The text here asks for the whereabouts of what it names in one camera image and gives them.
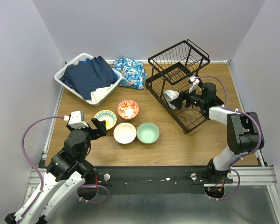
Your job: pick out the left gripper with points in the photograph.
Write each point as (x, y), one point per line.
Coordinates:
(101, 130)

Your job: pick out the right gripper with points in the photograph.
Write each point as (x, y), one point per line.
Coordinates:
(178, 102)

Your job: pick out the white ribbed bowl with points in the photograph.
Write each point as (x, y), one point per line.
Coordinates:
(169, 96)

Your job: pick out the yellow sun patterned bowl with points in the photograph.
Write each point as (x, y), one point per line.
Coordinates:
(108, 116)

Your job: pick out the blue white patterned bowl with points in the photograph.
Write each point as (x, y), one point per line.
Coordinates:
(124, 117)

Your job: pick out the beige bowl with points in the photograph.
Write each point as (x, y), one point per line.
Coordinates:
(124, 133)

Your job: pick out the orange white floral bowl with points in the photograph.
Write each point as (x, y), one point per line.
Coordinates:
(128, 108)

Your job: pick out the mint green bowl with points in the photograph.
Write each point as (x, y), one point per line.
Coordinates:
(148, 133)

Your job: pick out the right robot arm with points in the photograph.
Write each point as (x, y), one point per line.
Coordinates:
(244, 134)

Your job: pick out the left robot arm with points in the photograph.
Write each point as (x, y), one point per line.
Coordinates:
(67, 171)

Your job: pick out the white cloth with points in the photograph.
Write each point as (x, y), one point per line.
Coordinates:
(99, 93)

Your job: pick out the navy blue clothes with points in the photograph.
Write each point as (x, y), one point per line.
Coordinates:
(88, 76)

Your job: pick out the blue floral cloth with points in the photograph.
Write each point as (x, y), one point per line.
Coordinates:
(133, 73)

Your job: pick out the black wire dish rack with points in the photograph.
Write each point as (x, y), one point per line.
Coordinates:
(171, 69)

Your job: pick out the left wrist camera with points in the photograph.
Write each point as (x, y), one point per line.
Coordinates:
(75, 120)

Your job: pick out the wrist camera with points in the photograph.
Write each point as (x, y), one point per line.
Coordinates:
(194, 81)
(75, 120)

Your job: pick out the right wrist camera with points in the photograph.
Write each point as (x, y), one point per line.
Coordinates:
(194, 81)

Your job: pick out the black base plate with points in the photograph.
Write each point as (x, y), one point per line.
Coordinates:
(141, 180)

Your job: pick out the aluminium frame rail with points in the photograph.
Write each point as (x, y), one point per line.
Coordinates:
(34, 179)

